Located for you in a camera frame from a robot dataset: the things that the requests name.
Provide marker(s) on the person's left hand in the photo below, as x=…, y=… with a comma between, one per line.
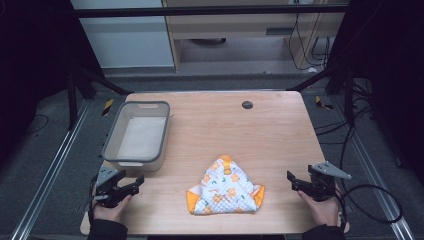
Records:
x=111, y=210

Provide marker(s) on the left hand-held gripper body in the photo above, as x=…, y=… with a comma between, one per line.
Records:
x=107, y=186

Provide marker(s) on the person's right hand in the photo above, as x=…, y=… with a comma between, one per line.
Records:
x=321, y=210

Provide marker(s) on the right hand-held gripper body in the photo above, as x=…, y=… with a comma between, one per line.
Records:
x=322, y=186

